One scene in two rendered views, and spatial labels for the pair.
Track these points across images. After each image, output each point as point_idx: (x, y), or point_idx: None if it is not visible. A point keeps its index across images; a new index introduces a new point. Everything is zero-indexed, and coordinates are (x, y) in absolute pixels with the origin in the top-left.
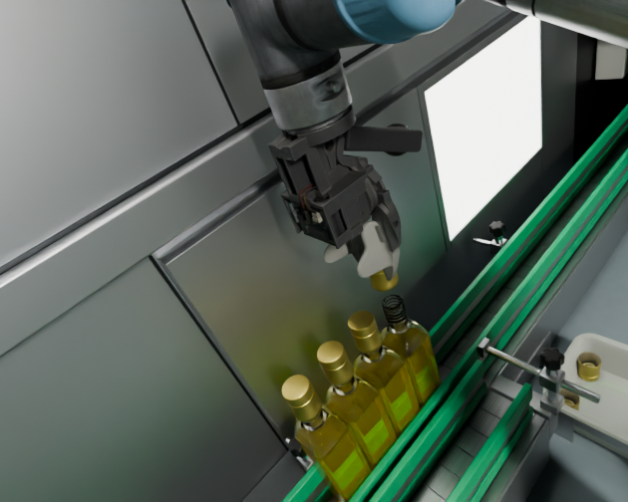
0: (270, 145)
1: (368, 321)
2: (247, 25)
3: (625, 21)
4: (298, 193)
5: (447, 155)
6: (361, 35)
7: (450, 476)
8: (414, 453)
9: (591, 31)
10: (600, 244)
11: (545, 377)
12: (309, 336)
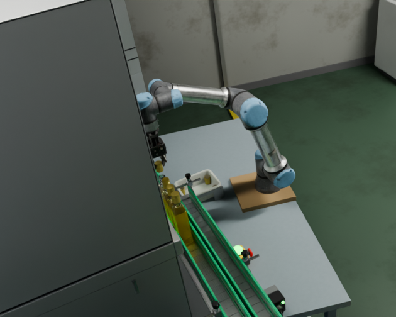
0: (150, 136)
1: (167, 178)
2: (148, 112)
3: (189, 99)
4: (156, 144)
5: None
6: (175, 107)
7: (194, 219)
8: (188, 211)
9: (184, 100)
10: None
11: (189, 182)
12: None
